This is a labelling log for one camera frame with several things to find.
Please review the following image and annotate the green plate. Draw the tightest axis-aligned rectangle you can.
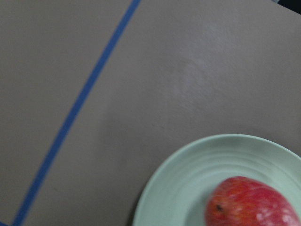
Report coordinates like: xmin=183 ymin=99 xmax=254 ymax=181
xmin=133 ymin=134 xmax=301 ymax=226

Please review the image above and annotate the red pomegranate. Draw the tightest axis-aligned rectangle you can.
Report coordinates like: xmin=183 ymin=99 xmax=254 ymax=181
xmin=205 ymin=177 xmax=301 ymax=226

